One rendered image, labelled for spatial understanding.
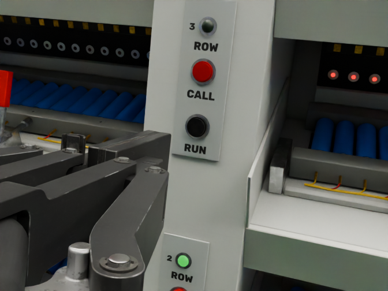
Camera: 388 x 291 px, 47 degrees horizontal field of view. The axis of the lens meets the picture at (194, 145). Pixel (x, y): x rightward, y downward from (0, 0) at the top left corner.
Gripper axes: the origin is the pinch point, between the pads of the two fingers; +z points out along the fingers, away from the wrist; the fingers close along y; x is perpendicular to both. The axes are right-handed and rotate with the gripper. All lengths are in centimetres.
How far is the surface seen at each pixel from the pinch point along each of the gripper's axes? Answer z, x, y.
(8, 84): 14.4, 1.7, -20.3
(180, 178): 12.3, -3.6, -1.3
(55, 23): 26.8, 8.5, -24.2
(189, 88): 12.0, 3.8, -1.3
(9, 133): 14.8, -3.2, -20.3
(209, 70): 11.7, 5.3, 0.3
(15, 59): 28.5, 3.5, -31.1
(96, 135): 18.8, -2.8, -12.9
